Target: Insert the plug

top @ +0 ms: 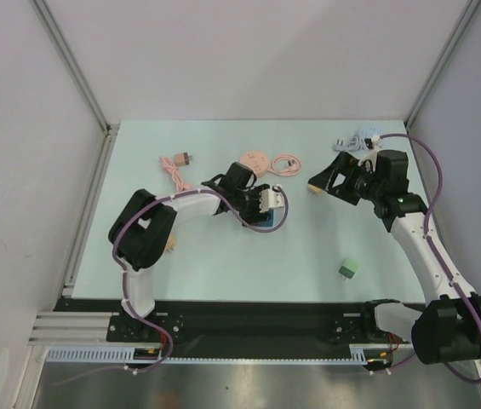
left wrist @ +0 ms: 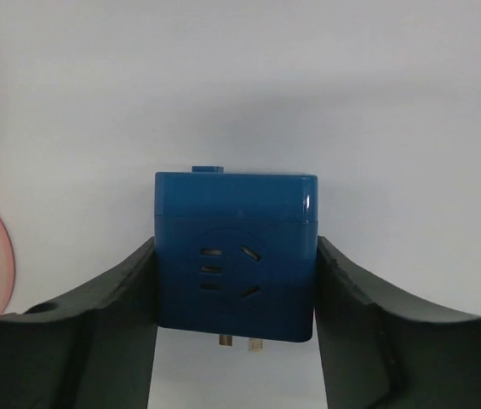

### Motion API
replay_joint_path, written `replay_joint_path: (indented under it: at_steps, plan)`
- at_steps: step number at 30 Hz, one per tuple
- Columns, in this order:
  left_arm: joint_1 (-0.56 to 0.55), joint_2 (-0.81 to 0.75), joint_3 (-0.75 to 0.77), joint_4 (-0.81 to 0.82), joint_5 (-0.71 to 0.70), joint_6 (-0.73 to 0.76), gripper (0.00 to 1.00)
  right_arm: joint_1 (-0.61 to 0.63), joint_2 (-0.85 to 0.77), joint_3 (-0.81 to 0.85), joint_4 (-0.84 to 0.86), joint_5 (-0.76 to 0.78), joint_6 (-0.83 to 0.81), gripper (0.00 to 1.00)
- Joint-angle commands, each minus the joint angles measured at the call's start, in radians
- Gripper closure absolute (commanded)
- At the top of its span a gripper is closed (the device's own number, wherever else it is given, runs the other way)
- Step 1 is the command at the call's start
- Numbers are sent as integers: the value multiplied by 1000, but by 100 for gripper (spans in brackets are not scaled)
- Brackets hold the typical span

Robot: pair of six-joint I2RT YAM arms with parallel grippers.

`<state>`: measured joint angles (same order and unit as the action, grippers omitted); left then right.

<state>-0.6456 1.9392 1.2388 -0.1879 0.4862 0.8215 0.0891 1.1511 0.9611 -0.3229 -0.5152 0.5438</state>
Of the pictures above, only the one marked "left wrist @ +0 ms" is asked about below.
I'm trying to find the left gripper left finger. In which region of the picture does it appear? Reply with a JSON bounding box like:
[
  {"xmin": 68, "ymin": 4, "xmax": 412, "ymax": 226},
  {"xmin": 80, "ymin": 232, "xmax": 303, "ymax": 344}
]
[{"xmin": 0, "ymin": 239, "xmax": 157, "ymax": 408}]

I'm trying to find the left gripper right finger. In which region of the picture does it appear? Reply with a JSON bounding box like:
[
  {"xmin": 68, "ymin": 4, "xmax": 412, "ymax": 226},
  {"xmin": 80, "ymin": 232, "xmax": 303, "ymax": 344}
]
[{"xmin": 316, "ymin": 238, "xmax": 481, "ymax": 408}]

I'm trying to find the blue cube socket adapter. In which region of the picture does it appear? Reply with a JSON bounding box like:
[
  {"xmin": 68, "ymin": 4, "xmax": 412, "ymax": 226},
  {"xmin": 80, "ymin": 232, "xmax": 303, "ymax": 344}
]
[{"xmin": 154, "ymin": 167, "xmax": 318, "ymax": 343}]

